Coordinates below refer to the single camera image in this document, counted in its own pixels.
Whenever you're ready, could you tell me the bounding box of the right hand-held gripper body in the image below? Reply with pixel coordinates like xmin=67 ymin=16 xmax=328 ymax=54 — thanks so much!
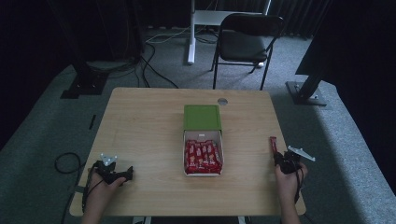
xmin=279 ymin=145 xmax=317 ymax=175

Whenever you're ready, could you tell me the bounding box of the person's right hand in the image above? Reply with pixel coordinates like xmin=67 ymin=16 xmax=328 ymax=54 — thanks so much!
xmin=274 ymin=162 xmax=309 ymax=201

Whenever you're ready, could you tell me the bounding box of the person's left hand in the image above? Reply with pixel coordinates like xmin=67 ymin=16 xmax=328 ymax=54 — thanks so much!
xmin=88 ymin=172 xmax=128 ymax=203

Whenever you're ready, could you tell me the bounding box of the black metal stand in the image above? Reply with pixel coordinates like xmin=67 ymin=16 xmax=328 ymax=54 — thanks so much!
xmin=285 ymin=0 xmax=335 ymax=107
xmin=46 ymin=0 xmax=109 ymax=100

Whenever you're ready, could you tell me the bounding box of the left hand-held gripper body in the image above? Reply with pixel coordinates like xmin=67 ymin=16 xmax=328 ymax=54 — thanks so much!
xmin=93 ymin=152 xmax=123 ymax=186

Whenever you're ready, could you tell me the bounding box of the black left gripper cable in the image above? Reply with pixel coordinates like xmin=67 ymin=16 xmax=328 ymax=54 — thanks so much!
xmin=81 ymin=166 xmax=106 ymax=214

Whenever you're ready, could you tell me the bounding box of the row of red packets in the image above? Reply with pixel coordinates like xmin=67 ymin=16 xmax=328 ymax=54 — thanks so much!
xmin=184 ymin=139 xmax=223 ymax=175

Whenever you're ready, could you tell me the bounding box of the black cable bundle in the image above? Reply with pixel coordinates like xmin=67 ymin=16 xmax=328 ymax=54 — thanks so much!
xmin=87 ymin=57 xmax=143 ymax=80

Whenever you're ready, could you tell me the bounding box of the red snack packet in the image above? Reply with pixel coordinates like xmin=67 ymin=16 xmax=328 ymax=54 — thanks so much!
xmin=269 ymin=135 xmax=279 ymax=154

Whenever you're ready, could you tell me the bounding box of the dark curtain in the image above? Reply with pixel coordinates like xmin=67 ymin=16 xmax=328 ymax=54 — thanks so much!
xmin=267 ymin=0 xmax=332 ymax=40

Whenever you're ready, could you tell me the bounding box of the black looped floor cable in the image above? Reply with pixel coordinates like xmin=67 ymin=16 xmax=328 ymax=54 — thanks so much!
xmin=54 ymin=151 xmax=83 ymax=175

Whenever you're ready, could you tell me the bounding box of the white desk frame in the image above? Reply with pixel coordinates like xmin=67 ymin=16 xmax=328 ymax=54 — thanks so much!
xmin=187 ymin=0 xmax=273 ymax=66

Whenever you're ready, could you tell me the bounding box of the black folding chair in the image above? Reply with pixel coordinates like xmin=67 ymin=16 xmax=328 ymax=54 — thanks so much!
xmin=211 ymin=12 xmax=285 ymax=91

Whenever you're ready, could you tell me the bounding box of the white cardboard drawer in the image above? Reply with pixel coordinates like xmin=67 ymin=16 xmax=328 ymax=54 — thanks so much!
xmin=182 ymin=129 xmax=225 ymax=178

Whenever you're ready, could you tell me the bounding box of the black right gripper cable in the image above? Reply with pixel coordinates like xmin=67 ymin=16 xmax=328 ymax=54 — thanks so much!
xmin=292 ymin=161 xmax=306 ymax=204

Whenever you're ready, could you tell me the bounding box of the white floor cable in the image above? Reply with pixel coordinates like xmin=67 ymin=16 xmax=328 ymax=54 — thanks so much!
xmin=145 ymin=27 xmax=191 ymax=45

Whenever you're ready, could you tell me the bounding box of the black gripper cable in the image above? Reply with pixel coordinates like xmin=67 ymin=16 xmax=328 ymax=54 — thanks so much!
xmin=81 ymin=166 xmax=106 ymax=214
xmin=292 ymin=161 xmax=306 ymax=204

